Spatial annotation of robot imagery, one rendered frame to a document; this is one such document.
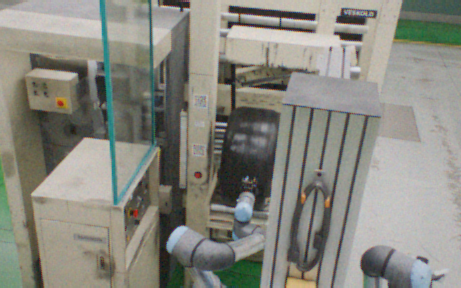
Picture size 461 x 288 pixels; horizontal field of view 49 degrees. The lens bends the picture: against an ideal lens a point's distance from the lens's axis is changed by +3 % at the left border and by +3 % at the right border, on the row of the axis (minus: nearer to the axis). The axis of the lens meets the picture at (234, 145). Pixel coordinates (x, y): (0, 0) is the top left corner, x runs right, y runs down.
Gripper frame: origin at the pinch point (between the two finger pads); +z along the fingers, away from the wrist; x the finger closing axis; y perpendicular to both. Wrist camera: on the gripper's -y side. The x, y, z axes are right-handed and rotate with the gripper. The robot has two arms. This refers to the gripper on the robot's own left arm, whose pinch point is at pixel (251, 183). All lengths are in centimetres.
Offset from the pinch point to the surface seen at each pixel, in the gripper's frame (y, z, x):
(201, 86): 43, 16, 31
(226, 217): -30.2, 14.9, 13.0
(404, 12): -8, 933, -232
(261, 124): 26.5, 16.1, -1.4
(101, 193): 5, -38, 63
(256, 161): 11.3, 2.8, -1.5
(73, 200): 4, -45, 72
